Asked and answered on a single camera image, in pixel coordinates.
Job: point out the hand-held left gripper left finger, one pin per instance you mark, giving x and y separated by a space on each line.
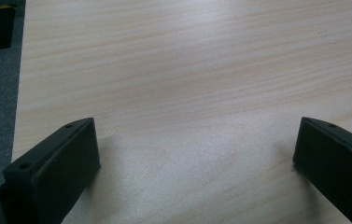
55 174

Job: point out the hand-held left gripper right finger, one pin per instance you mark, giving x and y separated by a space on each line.
335 165

